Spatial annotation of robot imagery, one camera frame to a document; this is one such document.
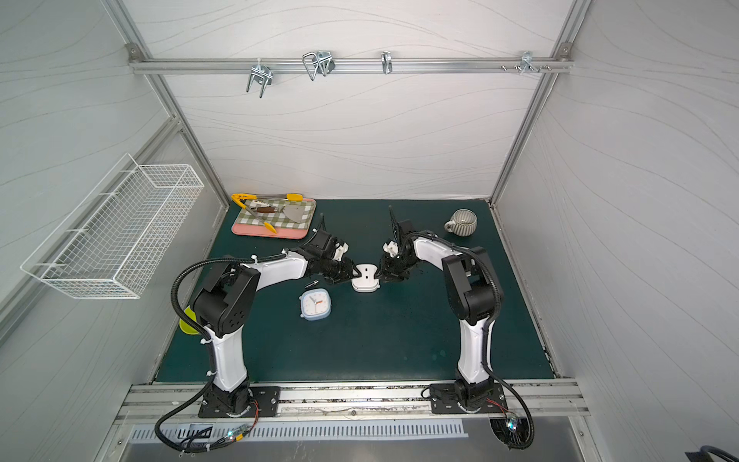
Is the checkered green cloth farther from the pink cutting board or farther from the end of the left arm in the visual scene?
the end of the left arm

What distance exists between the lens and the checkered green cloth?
1.14 m

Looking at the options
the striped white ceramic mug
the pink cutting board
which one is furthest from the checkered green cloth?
the striped white ceramic mug
